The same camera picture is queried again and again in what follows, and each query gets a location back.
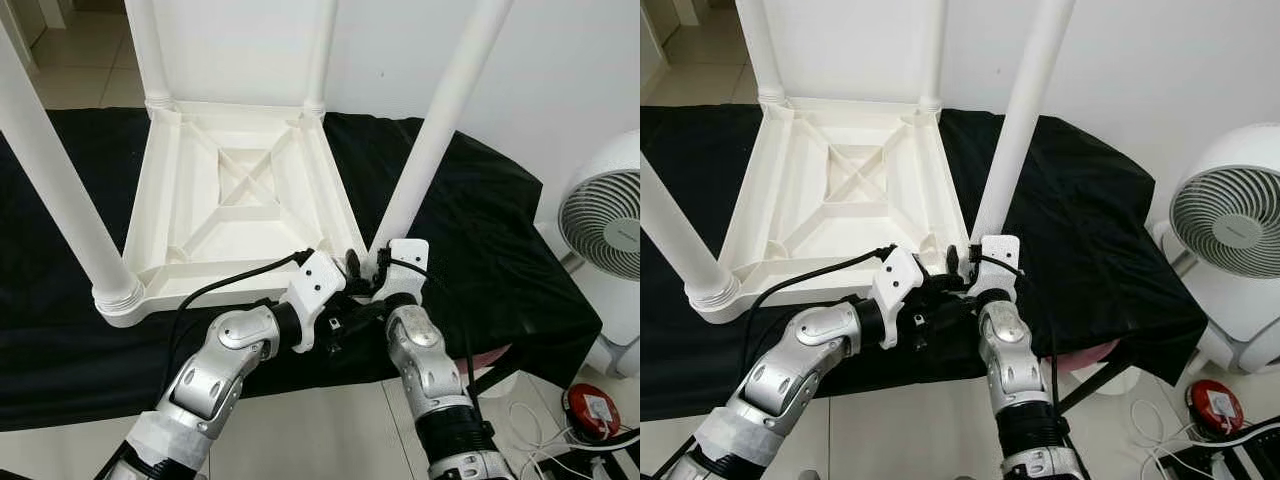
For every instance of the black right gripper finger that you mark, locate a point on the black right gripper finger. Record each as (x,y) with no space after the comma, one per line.
(952,261)
(353,265)

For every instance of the white plastic children table top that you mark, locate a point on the white plastic children table top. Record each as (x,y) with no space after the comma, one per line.
(250,225)
(850,225)

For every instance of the white plastic table leg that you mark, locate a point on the white plastic table leg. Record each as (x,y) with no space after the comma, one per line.
(1030,110)
(148,50)
(765,50)
(60,190)
(320,50)
(932,50)
(440,120)
(680,240)

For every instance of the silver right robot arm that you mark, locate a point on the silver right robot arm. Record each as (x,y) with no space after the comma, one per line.
(1015,360)
(425,360)

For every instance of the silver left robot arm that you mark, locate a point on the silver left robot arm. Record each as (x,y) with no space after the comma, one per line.
(810,355)
(220,360)

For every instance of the pink fabric item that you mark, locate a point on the pink fabric item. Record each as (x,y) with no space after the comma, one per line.
(1092,353)
(490,358)

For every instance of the grey metal table leg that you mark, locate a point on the grey metal table leg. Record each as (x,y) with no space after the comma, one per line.
(1095,385)
(497,378)

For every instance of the white round standing fan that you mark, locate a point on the white round standing fan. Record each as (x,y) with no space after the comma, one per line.
(1235,220)
(600,225)

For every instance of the white grey rounded appliance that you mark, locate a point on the white grey rounded appliance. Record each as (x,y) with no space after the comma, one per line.
(622,355)
(1245,320)

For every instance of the black bag with white trim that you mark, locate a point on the black bag with white trim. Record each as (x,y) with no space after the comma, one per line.
(620,460)
(1240,455)

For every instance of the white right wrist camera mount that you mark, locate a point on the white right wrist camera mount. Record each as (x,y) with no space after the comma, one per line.
(408,258)
(1000,255)

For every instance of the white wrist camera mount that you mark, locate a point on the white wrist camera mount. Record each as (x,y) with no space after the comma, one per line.
(408,258)
(315,285)
(895,283)
(1000,255)

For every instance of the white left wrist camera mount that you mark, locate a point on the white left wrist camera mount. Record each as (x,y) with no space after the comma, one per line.
(315,285)
(895,283)

